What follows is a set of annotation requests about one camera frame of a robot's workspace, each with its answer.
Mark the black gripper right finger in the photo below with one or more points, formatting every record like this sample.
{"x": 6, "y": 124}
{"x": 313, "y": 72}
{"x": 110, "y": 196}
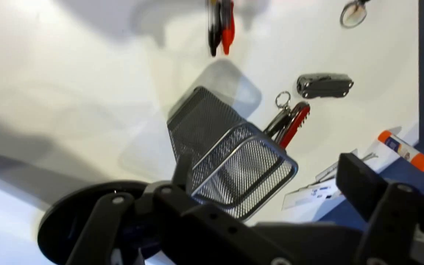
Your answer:
{"x": 397, "y": 225}

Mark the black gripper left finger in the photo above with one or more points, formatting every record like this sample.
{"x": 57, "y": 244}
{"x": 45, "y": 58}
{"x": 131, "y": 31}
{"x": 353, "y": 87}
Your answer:
{"x": 197, "y": 230}

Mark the black pen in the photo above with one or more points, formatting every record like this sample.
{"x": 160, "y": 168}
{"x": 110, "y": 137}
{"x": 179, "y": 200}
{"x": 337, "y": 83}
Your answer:
{"x": 213, "y": 30}

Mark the red pen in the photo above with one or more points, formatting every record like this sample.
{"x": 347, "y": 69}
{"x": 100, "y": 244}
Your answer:
{"x": 228, "y": 30}

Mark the glue stick orange cap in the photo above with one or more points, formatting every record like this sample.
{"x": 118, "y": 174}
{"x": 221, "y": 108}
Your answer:
{"x": 405, "y": 150}

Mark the white card blue print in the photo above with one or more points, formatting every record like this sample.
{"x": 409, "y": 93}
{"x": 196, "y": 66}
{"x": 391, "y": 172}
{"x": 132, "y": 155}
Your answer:
{"x": 309, "y": 196}

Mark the red pocket knife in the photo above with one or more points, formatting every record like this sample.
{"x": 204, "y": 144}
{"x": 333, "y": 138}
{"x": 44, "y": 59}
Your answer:
{"x": 296, "y": 122}

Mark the grey folding multitool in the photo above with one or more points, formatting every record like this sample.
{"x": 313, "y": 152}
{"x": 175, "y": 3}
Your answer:
{"x": 324, "y": 85}

